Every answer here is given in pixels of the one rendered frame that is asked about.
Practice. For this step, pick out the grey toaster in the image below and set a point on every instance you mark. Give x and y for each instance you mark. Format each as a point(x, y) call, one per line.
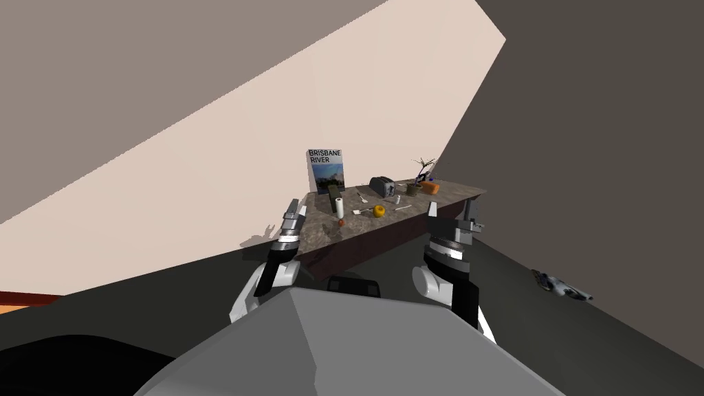
point(381, 186)

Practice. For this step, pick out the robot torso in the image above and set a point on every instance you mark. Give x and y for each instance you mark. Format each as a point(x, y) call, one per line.
point(363, 352)

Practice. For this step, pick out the brown stone table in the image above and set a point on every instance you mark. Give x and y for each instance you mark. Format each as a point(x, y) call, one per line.
point(374, 231)

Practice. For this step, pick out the orange bread loaf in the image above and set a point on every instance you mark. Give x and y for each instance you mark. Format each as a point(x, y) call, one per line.
point(430, 187)

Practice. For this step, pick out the white knife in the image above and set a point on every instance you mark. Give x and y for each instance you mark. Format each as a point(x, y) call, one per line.
point(402, 208)

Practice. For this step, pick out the white paper roll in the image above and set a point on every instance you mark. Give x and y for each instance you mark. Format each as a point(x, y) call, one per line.
point(340, 208)

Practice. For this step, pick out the grey white lumpy object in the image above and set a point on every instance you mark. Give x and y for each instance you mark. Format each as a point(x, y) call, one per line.
point(561, 286)

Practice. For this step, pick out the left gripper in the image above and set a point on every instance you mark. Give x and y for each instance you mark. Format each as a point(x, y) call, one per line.
point(290, 228)

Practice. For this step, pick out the dark green box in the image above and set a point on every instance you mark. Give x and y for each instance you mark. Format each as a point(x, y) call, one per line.
point(334, 197)

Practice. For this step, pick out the white spatula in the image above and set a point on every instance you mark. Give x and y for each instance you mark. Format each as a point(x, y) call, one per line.
point(361, 210)

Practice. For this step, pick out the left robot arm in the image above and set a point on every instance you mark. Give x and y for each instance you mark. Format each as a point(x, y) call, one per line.
point(270, 278)

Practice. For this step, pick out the blue river poster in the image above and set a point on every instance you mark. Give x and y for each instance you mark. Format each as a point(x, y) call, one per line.
point(326, 171)

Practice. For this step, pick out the bare plant in pot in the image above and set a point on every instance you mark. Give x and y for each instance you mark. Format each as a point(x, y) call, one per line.
point(414, 188)

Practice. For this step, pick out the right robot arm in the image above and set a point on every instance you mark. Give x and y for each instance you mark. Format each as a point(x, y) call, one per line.
point(461, 289)

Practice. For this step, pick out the yellow apple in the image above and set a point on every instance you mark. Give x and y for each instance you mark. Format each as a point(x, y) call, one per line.
point(378, 211)

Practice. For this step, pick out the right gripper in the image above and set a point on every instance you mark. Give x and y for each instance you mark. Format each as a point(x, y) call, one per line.
point(454, 228)

